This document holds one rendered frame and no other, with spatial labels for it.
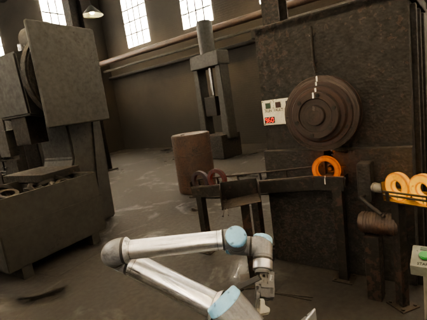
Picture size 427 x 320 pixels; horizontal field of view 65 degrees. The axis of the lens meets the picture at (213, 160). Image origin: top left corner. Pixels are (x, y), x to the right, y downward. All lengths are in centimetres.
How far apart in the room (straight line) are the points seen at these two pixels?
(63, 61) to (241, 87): 646
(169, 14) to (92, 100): 764
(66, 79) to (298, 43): 245
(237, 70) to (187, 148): 523
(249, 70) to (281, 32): 704
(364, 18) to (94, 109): 289
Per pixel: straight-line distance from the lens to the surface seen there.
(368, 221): 211
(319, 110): 210
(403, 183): 198
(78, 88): 395
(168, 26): 1137
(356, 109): 213
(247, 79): 951
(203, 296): 156
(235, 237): 145
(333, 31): 234
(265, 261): 157
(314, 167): 229
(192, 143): 477
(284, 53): 245
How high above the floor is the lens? 127
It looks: 9 degrees down
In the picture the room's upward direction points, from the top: 8 degrees counter-clockwise
